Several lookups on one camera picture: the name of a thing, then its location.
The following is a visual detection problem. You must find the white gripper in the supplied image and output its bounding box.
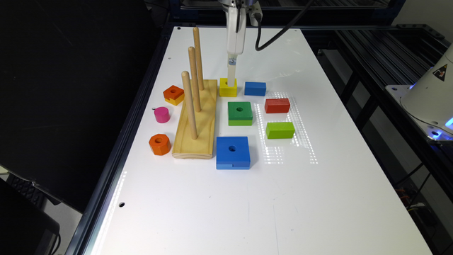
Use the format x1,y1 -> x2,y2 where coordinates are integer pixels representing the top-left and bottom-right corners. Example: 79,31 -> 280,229
226,6 -> 246,87

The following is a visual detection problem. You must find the yellow square block with hole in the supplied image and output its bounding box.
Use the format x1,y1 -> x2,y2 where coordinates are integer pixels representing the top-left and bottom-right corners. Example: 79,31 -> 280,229
219,78 -> 237,97

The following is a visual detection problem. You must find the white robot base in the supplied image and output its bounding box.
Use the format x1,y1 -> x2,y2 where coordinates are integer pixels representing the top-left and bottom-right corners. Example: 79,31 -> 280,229
386,47 -> 452,143

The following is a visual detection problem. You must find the blue rectangular block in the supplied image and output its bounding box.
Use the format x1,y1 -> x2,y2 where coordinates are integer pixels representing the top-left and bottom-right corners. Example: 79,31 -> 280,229
244,81 -> 267,96

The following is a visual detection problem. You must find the green square block with hole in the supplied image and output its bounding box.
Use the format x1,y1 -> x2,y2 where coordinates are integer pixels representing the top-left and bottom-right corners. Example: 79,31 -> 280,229
228,102 -> 253,126

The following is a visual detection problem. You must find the red rectangular block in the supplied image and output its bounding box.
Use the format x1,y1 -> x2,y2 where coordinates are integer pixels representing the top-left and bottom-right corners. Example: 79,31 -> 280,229
265,98 -> 290,113

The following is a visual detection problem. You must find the orange and yellow hexagon block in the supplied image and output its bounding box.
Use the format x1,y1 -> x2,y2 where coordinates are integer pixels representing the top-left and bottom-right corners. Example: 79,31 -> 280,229
163,85 -> 185,106

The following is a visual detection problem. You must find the light green rectangular block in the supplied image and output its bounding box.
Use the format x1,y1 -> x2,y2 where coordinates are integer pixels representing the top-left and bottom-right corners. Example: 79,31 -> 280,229
266,122 -> 295,139

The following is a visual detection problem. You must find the pink cylinder block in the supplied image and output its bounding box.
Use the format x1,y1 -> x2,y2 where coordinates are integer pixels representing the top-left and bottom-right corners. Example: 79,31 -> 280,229
154,107 -> 171,123

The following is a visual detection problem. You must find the large blue square block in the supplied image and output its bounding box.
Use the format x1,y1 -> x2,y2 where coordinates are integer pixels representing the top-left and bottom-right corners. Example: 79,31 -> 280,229
216,137 -> 251,170

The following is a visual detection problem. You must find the orange octagon block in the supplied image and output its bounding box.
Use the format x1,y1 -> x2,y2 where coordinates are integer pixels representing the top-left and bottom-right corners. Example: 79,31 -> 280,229
149,134 -> 171,156

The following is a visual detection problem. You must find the middle wooden peg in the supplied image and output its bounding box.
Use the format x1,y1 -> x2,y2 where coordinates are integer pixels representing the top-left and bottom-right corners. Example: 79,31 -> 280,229
188,46 -> 201,112

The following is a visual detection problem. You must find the wooden peg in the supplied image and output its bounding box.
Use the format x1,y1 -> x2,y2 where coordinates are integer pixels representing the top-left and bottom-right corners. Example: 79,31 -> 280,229
193,27 -> 204,91
188,46 -> 201,112
181,71 -> 198,140

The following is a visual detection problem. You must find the rear wooden peg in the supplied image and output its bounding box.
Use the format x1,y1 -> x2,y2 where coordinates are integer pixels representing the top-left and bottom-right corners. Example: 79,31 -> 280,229
193,27 -> 204,91

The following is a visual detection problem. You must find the wooden peg base board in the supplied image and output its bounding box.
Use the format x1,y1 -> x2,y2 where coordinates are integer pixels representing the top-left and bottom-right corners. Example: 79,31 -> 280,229
172,79 -> 217,159

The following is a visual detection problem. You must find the front wooden peg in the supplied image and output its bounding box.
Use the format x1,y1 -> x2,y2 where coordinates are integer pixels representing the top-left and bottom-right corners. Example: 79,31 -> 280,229
181,71 -> 198,140

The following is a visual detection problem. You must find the black curtain panel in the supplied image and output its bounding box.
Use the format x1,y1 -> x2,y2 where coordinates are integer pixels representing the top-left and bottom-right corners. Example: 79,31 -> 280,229
1,0 -> 159,212

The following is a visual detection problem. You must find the black cable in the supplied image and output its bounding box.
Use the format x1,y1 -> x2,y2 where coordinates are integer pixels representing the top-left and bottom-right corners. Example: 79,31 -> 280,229
255,0 -> 316,52

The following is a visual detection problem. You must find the black aluminium table frame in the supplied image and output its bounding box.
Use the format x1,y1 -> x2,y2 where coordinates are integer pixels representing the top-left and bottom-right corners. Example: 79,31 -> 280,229
67,10 -> 452,254

